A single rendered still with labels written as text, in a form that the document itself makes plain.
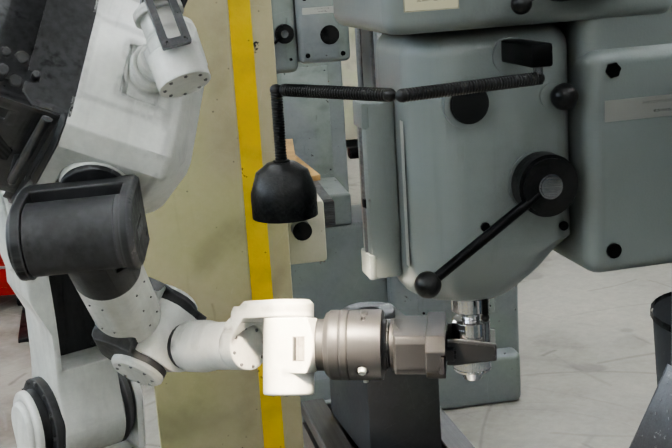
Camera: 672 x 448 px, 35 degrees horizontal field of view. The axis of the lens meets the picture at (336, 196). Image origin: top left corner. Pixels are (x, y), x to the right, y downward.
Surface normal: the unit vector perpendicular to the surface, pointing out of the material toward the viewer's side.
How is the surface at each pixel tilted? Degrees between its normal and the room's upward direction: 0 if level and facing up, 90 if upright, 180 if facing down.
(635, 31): 90
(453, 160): 90
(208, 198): 90
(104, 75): 58
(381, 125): 90
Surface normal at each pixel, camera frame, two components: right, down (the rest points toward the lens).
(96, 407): 0.58, -0.01
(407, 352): -0.11, 0.22
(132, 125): 0.47, -0.40
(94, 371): 0.60, 0.22
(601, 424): -0.06, -0.97
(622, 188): 0.24, 0.20
